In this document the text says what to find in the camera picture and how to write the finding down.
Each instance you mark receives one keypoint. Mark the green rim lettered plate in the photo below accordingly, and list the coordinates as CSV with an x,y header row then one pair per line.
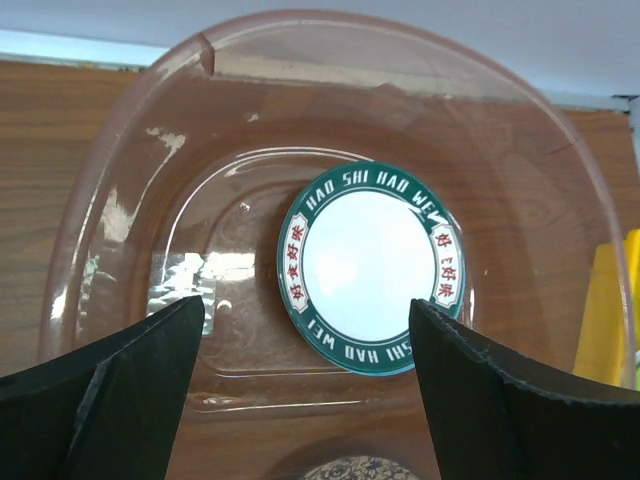
x,y
358,244

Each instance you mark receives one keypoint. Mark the blue floral plate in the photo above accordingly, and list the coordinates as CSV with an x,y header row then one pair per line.
x,y
360,467

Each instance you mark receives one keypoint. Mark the yellow plastic tray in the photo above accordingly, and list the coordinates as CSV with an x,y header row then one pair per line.
x,y
602,353

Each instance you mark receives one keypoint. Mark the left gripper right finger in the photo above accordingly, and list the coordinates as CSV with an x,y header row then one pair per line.
x,y
496,414

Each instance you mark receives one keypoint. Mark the pink translucent plastic bin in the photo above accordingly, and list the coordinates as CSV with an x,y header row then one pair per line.
x,y
191,176

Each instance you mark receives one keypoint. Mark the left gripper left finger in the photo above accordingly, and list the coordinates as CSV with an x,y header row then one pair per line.
x,y
108,410

